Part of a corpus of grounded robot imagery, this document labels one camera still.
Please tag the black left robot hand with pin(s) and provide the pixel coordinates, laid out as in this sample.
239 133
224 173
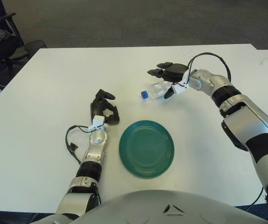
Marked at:
96 107

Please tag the clear bottle with blue cap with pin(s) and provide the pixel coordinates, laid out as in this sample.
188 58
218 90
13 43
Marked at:
156 89

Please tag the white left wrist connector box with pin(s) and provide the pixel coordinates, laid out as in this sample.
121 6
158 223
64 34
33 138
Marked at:
97 121

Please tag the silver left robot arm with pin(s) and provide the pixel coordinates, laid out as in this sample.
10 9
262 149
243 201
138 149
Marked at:
97 140

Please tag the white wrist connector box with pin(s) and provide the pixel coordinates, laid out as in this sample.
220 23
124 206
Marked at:
179 88
97 121

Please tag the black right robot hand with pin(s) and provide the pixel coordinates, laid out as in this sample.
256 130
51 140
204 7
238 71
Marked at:
176 71

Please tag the white right wrist connector box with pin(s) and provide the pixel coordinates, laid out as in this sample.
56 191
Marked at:
179 88

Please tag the green ribbed plate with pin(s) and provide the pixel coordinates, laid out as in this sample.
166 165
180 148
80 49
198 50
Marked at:
146 149

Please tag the silver robot torso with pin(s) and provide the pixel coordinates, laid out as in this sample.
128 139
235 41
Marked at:
157 207

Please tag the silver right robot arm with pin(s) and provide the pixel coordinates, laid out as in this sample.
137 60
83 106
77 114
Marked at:
241 109

